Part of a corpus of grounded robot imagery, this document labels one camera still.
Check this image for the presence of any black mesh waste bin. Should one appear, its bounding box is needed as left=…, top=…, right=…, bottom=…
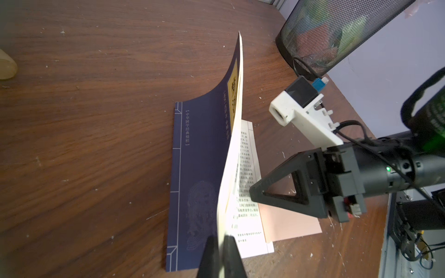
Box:
left=275, top=0, right=413, bottom=81

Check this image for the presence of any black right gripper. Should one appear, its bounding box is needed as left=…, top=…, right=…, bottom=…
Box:
left=249, top=139, right=426, bottom=222

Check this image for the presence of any dark blue paperback book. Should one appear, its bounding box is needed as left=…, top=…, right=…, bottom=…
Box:
left=165, top=37, right=274, bottom=272

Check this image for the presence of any green rake with wooden handle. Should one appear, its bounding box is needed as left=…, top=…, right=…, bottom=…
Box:
left=0, top=49, right=18, bottom=80

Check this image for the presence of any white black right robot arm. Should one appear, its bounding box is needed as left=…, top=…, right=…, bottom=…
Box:
left=249, top=70, right=445, bottom=222

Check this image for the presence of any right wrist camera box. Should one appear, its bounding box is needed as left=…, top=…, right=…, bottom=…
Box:
left=269, top=76, right=344, bottom=150

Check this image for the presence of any pink sticky note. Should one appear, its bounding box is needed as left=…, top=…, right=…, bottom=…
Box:
left=258, top=203, right=322, bottom=243

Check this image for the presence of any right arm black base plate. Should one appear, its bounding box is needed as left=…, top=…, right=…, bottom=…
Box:
left=387, top=189, right=445, bottom=261

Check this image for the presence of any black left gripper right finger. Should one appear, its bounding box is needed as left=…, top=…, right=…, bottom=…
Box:
left=222, top=235, right=247, bottom=278

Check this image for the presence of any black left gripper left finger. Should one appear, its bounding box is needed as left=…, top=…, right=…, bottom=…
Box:
left=197, top=236, right=220, bottom=278

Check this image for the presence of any right small circuit board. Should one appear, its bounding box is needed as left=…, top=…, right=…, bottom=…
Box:
left=414, top=231, right=445, bottom=271

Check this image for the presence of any aluminium mounting rail frame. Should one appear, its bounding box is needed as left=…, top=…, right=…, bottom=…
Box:
left=378, top=190, right=445, bottom=278

